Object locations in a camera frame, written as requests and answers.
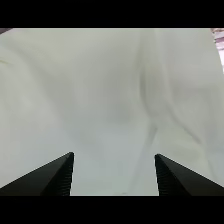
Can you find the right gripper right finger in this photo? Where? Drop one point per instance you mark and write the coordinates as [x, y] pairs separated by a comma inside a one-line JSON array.
[[180, 180]]

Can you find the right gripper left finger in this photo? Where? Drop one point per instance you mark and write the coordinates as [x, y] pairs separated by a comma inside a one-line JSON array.
[[50, 176]]

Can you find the white shirt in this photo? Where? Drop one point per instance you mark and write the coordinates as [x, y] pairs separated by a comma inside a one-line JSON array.
[[110, 93]]

